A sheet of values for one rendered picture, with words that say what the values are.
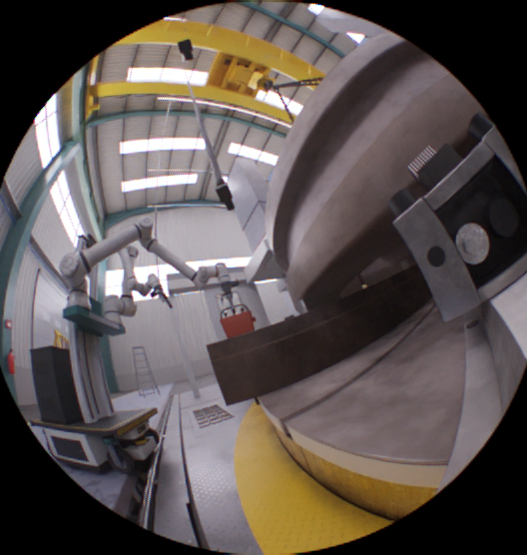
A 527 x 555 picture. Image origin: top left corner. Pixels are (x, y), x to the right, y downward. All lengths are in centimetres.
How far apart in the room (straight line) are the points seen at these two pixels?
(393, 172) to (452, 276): 56
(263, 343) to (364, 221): 82
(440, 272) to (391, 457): 31
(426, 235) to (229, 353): 102
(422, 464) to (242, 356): 98
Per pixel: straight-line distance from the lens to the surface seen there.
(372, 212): 85
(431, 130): 90
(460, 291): 38
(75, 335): 153
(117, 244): 134
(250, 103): 1178
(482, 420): 30
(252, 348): 109
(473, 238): 38
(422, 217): 38
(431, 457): 34
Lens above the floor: 56
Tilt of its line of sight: 21 degrees up
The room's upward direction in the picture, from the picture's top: 21 degrees counter-clockwise
